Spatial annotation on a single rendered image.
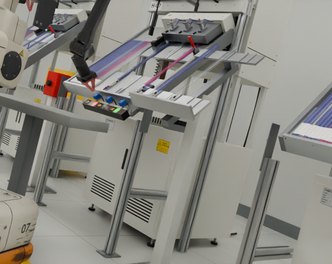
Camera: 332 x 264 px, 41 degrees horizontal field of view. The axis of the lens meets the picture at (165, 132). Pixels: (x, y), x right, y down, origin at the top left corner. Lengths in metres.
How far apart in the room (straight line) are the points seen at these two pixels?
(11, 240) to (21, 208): 0.11
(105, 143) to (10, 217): 1.25
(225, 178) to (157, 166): 0.47
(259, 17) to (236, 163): 0.84
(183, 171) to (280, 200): 1.98
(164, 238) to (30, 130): 0.73
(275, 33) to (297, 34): 1.28
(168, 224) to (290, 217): 1.94
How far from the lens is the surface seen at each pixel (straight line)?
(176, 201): 1.90
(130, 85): 2.23
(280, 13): 2.76
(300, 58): 3.90
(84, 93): 2.44
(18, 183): 1.95
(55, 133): 2.64
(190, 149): 1.87
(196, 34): 2.37
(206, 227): 2.60
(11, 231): 1.59
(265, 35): 2.65
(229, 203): 2.69
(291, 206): 3.73
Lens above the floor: 0.70
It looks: 2 degrees down
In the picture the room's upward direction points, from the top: 15 degrees clockwise
